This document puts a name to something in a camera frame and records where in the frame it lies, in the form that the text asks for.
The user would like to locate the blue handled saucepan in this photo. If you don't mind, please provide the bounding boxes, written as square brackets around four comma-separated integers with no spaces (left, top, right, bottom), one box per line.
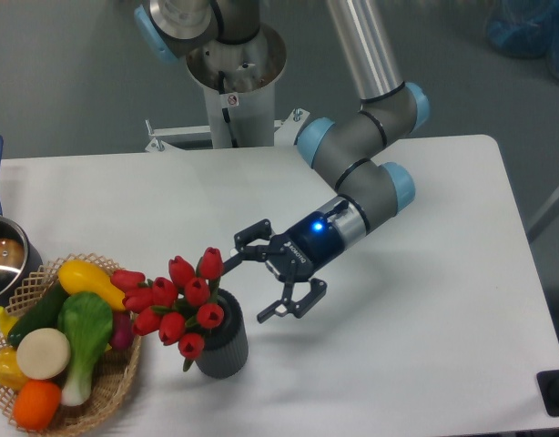
[0,135,42,306]

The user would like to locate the woven wicker basket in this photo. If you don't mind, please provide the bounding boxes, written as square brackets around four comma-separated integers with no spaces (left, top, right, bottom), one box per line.
[0,254,141,436]

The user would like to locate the red radish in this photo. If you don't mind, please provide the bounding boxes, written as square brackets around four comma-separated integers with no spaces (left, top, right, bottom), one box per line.
[109,312,134,351]

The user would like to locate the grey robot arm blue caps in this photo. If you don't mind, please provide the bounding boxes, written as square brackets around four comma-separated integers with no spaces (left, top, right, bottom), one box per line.
[134,1,429,321]

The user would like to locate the green bok choy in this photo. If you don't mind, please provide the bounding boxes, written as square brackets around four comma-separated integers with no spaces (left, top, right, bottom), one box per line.
[57,291,113,407]

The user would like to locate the blue plastic bag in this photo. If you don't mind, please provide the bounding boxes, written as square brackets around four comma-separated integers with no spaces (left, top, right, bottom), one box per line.
[483,1,559,82]

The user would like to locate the yellow squash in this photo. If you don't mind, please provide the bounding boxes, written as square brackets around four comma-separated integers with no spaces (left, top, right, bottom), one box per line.
[57,259,126,311]

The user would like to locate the orange fruit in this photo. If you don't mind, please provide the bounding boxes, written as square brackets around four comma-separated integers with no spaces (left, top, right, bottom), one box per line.
[13,380,61,431]

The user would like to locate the white furniture leg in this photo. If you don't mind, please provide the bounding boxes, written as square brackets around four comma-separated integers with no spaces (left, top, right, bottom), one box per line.
[526,186,559,243]

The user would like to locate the dark grey ribbed vase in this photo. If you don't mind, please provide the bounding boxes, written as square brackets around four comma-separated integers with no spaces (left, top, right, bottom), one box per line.
[196,289,249,379]

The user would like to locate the yellow banana tip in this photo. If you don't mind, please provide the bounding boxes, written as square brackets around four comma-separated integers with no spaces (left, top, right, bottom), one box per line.
[0,306,18,338]

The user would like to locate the black device at table edge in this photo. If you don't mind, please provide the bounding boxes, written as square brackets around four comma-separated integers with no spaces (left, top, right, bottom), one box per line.
[536,370,559,417]

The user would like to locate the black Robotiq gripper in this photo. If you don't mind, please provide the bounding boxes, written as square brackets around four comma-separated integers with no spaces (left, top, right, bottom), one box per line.
[223,211,345,323]

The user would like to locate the dark green cucumber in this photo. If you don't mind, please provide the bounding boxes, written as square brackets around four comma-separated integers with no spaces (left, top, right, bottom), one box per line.
[6,282,69,348]

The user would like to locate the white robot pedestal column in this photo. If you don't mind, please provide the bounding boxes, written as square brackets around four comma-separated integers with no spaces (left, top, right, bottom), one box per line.
[186,24,287,148]

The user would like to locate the red tulip bouquet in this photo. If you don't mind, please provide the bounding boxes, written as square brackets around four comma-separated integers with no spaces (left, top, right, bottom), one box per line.
[110,247,228,371]

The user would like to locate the small yellow pumpkin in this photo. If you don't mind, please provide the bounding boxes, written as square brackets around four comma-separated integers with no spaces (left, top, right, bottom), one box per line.
[0,346,29,391]

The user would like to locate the cream round disc vegetable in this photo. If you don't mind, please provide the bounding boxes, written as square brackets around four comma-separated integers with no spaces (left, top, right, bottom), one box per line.
[16,328,71,380]

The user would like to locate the white metal base frame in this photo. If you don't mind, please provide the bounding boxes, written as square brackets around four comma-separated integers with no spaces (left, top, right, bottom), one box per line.
[144,107,310,153]

